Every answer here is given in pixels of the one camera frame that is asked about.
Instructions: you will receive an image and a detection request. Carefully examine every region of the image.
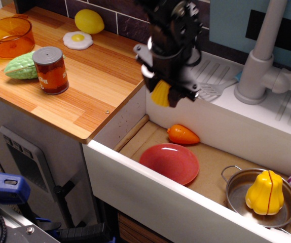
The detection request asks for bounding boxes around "steel pot with handles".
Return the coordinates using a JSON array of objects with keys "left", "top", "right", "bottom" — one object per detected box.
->
[{"left": 221, "top": 166, "right": 291, "bottom": 235}]

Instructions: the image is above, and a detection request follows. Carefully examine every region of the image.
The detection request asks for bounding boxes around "grey toy spatula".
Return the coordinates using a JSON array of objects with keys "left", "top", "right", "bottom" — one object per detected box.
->
[{"left": 196, "top": 71, "right": 242, "bottom": 99}]

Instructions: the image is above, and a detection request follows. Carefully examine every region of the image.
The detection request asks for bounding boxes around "yellow toy bell pepper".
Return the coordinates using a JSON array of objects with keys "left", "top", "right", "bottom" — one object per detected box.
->
[{"left": 245, "top": 170, "right": 284, "bottom": 215}]

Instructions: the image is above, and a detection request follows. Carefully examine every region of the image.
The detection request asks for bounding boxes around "green toy bitter gourd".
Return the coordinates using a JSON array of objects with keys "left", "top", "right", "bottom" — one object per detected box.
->
[{"left": 3, "top": 51, "right": 66, "bottom": 80}]

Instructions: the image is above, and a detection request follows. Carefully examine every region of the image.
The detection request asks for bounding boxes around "orange toy carrot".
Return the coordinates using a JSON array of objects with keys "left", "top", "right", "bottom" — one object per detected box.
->
[{"left": 167, "top": 124, "right": 200, "bottom": 144}]

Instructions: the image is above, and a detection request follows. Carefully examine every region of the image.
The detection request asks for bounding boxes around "brown toy can grey lid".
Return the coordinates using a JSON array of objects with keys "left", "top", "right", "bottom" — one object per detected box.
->
[{"left": 32, "top": 47, "right": 69, "bottom": 95}]

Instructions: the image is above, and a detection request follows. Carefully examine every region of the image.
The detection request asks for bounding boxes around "toy fried egg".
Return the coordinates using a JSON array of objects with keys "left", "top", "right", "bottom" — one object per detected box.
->
[{"left": 62, "top": 31, "right": 93, "bottom": 50}]

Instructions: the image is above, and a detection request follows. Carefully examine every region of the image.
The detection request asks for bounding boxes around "grey toy faucet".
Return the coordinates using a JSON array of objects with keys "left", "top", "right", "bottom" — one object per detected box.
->
[{"left": 234, "top": 1, "right": 291, "bottom": 105}]

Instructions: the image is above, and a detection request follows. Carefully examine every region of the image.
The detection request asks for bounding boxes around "yellow toy corn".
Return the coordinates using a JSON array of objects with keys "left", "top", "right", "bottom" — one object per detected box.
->
[{"left": 151, "top": 80, "right": 171, "bottom": 107}]

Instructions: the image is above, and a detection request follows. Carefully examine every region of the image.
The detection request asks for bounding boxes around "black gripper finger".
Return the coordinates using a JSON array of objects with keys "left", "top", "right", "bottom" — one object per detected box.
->
[
  {"left": 168, "top": 86, "right": 187, "bottom": 108},
  {"left": 143, "top": 73, "right": 161, "bottom": 93}
]

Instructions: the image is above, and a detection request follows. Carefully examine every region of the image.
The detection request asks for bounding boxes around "orange transparent plastic pot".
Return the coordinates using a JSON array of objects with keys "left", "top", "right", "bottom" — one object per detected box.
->
[{"left": 0, "top": 14, "right": 35, "bottom": 59}]

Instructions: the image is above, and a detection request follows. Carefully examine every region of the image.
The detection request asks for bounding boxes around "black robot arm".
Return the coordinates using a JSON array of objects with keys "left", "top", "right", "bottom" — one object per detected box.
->
[{"left": 133, "top": 1, "right": 202, "bottom": 107}]

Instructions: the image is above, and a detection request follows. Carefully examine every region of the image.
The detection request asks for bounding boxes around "pink plastic plate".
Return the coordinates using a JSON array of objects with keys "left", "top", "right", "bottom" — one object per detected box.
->
[{"left": 139, "top": 143, "right": 200, "bottom": 185}]

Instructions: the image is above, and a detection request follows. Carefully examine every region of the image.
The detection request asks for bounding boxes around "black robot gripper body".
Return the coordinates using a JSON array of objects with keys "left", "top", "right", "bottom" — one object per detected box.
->
[{"left": 133, "top": 38, "right": 201, "bottom": 101}]

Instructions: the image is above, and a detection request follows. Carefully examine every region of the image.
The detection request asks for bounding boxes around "blue plastic clamp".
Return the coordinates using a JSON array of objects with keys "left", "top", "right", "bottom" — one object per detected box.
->
[{"left": 0, "top": 173, "right": 30, "bottom": 205}]

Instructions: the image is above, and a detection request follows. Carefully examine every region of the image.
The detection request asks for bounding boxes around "yellow toy lemon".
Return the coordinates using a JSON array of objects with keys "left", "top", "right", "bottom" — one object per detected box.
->
[{"left": 75, "top": 9, "right": 104, "bottom": 34}]

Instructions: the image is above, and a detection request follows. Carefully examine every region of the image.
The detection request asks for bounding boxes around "grey toy oven door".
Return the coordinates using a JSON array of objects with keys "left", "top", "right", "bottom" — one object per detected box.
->
[{"left": 0, "top": 126, "right": 75, "bottom": 228}]

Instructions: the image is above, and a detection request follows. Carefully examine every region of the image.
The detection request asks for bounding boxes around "white toy sink basin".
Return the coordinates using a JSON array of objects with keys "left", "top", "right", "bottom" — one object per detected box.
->
[{"left": 82, "top": 49, "right": 291, "bottom": 243}]

